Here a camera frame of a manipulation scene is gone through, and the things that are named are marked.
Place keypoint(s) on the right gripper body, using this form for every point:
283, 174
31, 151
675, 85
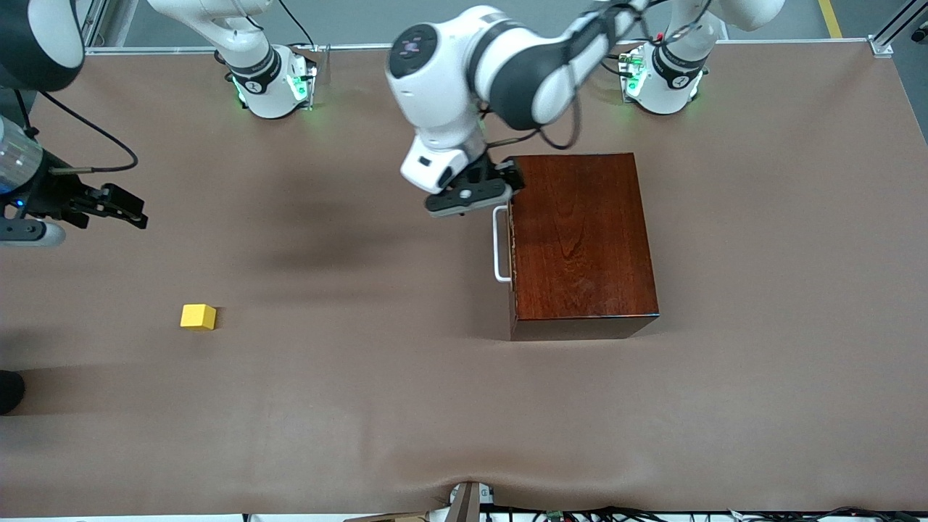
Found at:
59, 194

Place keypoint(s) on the yellow block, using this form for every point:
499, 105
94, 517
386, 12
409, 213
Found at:
197, 317

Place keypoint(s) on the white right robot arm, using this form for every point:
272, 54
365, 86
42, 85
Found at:
246, 65

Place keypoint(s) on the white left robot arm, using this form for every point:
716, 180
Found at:
522, 72

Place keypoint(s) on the dark red-brown wooden cabinet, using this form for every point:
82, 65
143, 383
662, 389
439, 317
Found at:
580, 239

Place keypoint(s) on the black round object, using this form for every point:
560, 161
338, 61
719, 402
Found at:
9, 391

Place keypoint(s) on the aluminium table frame rail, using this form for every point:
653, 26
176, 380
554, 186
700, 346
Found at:
377, 46

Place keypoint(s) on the aluminium profile post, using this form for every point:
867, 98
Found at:
93, 25
899, 20

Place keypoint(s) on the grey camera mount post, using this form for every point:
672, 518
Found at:
464, 504

